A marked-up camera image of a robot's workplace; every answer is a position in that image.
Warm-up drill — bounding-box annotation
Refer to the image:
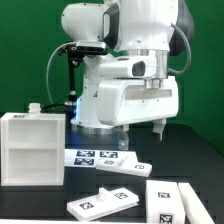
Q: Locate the grey robot arm hose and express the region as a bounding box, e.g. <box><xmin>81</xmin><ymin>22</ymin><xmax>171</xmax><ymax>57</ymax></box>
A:
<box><xmin>167</xmin><ymin>23</ymin><xmax>192</xmax><ymax>76</ymax></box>

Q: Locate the black camera on stand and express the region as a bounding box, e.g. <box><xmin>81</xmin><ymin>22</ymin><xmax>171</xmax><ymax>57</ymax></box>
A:
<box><xmin>66</xmin><ymin>41</ymin><xmax>108</xmax><ymax>68</ymax></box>

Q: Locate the white door panel front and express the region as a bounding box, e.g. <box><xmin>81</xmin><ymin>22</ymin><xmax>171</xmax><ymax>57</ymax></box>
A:
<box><xmin>67</xmin><ymin>188</ymin><xmax>139</xmax><ymax>221</ymax></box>

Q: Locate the white door panel with knob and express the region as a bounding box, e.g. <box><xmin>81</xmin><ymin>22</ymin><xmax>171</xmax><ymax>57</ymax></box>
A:
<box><xmin>96</xmin><ymin>156</ymin><xmax>152</xmax><ymax>177</ymax></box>

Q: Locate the white cabinet body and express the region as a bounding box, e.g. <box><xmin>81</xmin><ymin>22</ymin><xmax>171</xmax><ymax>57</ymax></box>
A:
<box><xmin>0</xmin><ymin>103</ymin><xmax>66</xmax><ymax>186</ymax></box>

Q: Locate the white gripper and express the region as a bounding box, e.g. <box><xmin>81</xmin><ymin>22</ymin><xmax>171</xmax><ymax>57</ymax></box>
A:
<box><xmin>96</xmin><ymin>77</ymin><xmax>179</xmax><ymax>150</ymax></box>

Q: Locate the white fiducial marker sheet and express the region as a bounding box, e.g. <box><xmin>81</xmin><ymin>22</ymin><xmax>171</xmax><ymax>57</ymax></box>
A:
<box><xmin>64</xmin><ymin>149</ymin><xmax>137</xmax><ymax>167</ymax></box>

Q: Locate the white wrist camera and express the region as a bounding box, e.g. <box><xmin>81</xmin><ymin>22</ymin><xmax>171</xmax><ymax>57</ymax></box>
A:
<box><xmin>99</xmin><ymin>56</ymin><xmax>157</xmax><ymax>78</ymax></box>

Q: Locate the grey cable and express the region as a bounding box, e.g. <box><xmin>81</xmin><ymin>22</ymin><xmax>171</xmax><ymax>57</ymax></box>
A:
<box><xmin>40</xmin><ymin>43</ymin><xmax>78</xmax><ymax>112</ymax></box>

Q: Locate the white box block with markers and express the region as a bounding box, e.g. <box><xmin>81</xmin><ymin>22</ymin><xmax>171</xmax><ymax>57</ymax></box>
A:
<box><xmin>145</xmin><ymin>180</ymin><xmax>185</xmax><ymax>224</ymax></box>

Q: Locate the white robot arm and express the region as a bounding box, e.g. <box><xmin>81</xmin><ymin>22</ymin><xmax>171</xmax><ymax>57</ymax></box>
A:
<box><xmin>61</xmin><ymin>0</ymin><xmax>194</xmax><ymax>150</ymax></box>

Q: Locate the white long panel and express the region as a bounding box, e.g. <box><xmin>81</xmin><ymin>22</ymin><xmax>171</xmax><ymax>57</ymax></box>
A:
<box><xmin>178</xmin><ymin>183</ymin><xmax>215</xmax><ymax>224</ymax></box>

